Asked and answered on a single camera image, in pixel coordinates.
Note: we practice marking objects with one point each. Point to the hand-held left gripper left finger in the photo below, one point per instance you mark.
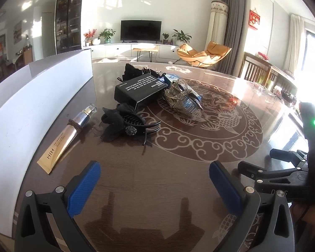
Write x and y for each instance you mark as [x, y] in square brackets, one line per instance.
[85, 181]

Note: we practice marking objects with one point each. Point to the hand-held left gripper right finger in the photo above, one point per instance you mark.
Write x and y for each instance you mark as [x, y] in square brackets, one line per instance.
[225, 186]

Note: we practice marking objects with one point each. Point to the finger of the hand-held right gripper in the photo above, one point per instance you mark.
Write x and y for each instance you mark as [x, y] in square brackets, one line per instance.
[262, 176]
[283, 155]

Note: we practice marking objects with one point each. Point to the long white cardboard box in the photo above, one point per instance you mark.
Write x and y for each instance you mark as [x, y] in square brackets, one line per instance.
[34, 105]

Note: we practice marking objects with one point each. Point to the clear glasses with black arms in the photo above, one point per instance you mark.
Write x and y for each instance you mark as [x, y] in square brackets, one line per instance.
[120, 79]

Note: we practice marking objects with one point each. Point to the black velvet hair accessory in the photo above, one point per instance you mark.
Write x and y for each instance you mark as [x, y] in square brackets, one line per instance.
[134, 72]

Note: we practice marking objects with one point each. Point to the brown patterned desktop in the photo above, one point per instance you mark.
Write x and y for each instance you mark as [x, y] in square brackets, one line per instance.
[189, 141]

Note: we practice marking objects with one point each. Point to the gold cosmetic tube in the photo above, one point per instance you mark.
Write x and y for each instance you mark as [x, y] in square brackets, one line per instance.
[63, 141]

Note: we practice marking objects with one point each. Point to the black flower hair clip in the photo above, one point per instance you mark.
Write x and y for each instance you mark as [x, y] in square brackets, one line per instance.
[113, 120]

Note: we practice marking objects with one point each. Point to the wooden slatted chair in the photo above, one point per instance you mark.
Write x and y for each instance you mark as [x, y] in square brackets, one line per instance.
[254, 69]

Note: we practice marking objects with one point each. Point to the silver rhinestone hair clip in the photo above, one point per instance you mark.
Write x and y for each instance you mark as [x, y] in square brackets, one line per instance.
[181, 102]

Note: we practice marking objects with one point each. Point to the black printed box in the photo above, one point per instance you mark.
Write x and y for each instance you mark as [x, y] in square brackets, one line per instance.
[139, 92]

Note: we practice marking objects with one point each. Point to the white curtain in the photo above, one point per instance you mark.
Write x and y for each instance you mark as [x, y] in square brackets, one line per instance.
[294, 44]

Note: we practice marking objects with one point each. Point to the blue and white box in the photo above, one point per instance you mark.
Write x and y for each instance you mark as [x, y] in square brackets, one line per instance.
[170, 78]

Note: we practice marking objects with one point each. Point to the orange lounge chair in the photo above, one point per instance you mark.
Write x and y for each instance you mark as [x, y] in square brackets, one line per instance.
[202, 55]

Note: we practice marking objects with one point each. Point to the grey curtain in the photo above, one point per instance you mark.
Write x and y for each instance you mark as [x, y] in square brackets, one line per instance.
[233, 31]

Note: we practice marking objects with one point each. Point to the white television cabinet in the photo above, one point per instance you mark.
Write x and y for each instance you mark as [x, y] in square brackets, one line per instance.
[115, 50]

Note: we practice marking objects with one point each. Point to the wooden dining chair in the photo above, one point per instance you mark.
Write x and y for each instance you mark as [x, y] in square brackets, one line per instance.
[27, 55]

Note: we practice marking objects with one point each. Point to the white round ornament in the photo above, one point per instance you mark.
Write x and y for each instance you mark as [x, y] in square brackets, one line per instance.
[96, 41]

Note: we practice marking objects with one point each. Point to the wooden bench with metal legs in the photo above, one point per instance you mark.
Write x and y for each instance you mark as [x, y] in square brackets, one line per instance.
[145, 50]

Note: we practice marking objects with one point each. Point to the red flower plant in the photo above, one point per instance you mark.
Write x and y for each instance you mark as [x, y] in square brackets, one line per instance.
[89, 35]

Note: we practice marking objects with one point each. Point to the covered standing air conditioner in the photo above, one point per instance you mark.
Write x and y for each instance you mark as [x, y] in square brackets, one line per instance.
[218, 23]

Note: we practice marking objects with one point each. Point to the green potted plant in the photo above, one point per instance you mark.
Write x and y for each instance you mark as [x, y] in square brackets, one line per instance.
[107, 34]

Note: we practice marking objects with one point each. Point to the large plant in white pot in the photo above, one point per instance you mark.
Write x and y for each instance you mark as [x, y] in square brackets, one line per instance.
[181, 36]

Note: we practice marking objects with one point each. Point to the small potted plant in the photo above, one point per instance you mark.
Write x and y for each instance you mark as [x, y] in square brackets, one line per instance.
[165, 38]

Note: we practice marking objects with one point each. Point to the black television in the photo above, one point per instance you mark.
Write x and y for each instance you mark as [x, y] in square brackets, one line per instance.
[141, 31]

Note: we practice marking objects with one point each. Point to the tall dark display cabinet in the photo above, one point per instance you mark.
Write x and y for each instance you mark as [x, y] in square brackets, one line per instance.
[68, 18]

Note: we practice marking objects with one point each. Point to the red wall hanging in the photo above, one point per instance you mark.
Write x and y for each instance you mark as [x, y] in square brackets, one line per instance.
[254, 19]

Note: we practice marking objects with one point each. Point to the framed wall picture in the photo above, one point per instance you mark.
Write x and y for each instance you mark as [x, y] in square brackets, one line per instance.
[17, 31]

